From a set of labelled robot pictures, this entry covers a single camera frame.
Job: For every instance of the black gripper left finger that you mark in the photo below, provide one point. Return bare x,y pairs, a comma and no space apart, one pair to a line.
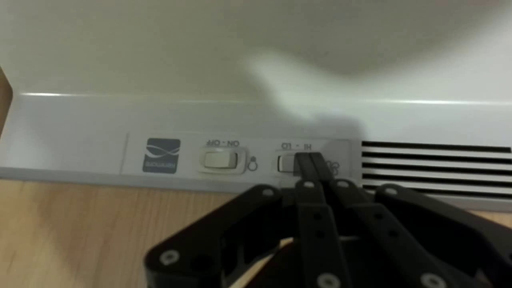
313,229

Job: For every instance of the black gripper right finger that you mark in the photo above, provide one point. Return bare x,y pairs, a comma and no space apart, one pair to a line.
372,229

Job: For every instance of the rocker switch with fan icon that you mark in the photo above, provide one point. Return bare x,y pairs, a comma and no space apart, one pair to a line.
284,162

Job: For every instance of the white range hood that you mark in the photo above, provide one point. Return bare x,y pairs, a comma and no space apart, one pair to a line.
160,53

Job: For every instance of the light wood cabinet door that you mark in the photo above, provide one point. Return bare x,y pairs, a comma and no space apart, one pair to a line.
3,101
80,234

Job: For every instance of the rocker switch with bulb icon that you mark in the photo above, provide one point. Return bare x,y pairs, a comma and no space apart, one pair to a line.
217,160

